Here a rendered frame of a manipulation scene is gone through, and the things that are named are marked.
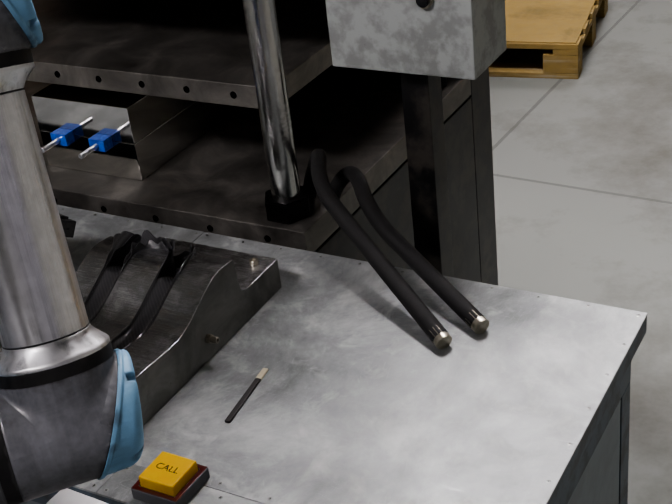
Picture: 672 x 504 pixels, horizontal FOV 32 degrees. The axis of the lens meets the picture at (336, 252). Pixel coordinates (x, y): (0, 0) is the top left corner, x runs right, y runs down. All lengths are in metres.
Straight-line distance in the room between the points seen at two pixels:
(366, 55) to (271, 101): 0.20
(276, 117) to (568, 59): 2.78
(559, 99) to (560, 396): 3.04
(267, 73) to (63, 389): 1.20
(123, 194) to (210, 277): 0.70
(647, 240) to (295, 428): 2.17
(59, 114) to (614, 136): 2.36
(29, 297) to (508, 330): 1.01
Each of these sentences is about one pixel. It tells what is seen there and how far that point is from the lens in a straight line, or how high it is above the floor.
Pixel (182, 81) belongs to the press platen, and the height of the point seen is 1.03.
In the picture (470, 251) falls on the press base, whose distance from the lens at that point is 3.15.
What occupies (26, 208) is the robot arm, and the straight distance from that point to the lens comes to 1.13.
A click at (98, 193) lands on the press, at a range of 2.62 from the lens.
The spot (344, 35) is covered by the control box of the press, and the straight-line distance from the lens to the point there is 2.27.
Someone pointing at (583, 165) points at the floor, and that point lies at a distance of 4.24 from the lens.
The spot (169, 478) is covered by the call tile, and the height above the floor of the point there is 0.84.
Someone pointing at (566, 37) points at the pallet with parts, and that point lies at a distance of 4.96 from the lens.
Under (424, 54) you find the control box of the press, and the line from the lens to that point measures 2.21.
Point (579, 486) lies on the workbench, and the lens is 1.87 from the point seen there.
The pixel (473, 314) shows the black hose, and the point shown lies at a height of 0.83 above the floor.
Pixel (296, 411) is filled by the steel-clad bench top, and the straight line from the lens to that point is 1.82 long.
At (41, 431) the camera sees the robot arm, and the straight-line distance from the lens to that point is 1.15.
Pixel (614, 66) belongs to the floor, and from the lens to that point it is 5.07.
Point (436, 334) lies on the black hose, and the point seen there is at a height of 0.83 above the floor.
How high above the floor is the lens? 1.91
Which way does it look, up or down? 30 degrees down
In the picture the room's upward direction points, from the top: 7 degrees counter-clockwise
